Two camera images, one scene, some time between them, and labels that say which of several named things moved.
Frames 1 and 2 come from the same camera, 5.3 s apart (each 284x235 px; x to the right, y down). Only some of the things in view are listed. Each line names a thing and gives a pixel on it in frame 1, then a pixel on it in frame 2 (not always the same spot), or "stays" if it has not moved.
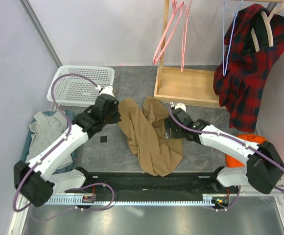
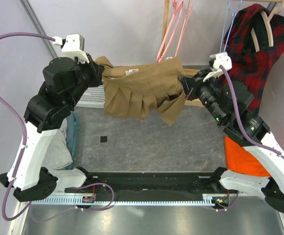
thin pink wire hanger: [187, 14] to [188, 11]
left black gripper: [116, 119] to [96, 70]
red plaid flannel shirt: [254, 38] stays
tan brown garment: [145, 129] to [143, 91]
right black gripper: [168, 125] to [198, 82]
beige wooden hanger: [279, 10] stays
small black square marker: [104, 139] stays
